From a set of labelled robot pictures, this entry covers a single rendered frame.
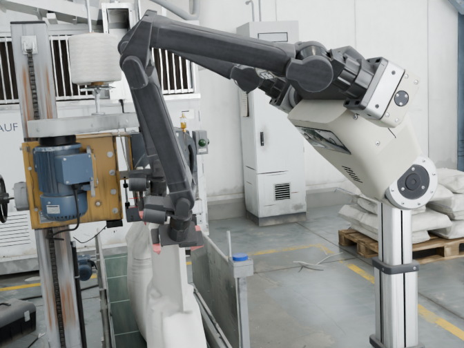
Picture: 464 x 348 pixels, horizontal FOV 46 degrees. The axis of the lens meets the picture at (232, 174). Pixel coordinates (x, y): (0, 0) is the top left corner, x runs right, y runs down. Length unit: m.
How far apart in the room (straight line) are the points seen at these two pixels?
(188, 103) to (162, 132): 3.56
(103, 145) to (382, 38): 5.40
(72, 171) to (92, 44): 0.41
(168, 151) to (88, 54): 0.63
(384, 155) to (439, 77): 6.08
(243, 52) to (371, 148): 0.43
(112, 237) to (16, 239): 0.79
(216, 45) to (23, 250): 3.95
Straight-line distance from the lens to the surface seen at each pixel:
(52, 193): 1.87
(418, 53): 7.30
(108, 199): 2.06
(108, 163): 2.04
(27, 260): 4.99
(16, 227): 4.89
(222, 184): 6.31
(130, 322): 2.80
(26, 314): 3.81
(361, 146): 1.38
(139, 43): 1.17
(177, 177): 1.33
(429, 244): 4.73
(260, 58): 1.17
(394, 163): 1.47
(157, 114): 1.25
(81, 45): 1.84
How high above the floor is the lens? 1.48
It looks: 9 degrees down
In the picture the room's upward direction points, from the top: 3 degrees counter-clockwise
